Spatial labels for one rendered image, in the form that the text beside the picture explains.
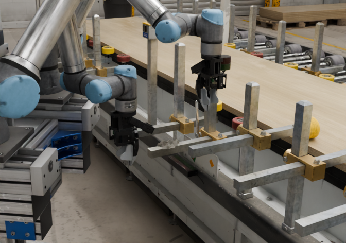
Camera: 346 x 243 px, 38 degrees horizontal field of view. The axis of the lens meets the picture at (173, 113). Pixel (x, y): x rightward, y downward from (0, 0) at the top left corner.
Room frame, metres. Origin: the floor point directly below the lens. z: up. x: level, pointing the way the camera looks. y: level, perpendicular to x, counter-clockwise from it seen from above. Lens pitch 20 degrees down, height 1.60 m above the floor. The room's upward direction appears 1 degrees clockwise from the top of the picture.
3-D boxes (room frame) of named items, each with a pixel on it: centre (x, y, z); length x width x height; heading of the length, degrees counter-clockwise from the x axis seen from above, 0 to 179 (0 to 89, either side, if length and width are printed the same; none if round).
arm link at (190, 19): (1.73, -0.03, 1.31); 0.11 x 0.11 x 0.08; 68
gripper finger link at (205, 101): (1.69, -0.12, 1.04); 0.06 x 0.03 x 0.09; 28
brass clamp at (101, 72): (2.91, 0.45, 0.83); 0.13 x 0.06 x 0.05; 29
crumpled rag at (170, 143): (1.70, 0.01, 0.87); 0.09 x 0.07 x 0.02; 119
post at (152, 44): (2.28, 0.10, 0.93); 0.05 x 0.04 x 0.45; 29
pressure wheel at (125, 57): (2.97, 0.31, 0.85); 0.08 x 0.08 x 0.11
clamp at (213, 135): (1.82, -0.16, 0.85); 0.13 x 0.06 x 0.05; 29
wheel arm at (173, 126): (2.00, -0.01, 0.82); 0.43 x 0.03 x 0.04; 119
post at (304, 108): (1.40, -0.39, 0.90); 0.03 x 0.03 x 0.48; 29
